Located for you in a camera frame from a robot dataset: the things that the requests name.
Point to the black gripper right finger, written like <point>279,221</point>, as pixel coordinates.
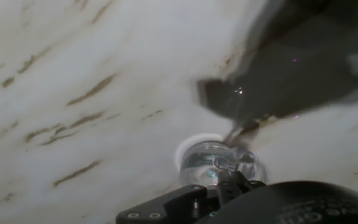
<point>242,183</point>

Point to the clear glass mug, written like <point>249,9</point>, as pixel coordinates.
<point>204,165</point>

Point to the marble pattern board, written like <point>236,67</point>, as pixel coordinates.
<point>104,93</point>

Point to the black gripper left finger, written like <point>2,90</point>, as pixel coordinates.
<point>172,208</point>

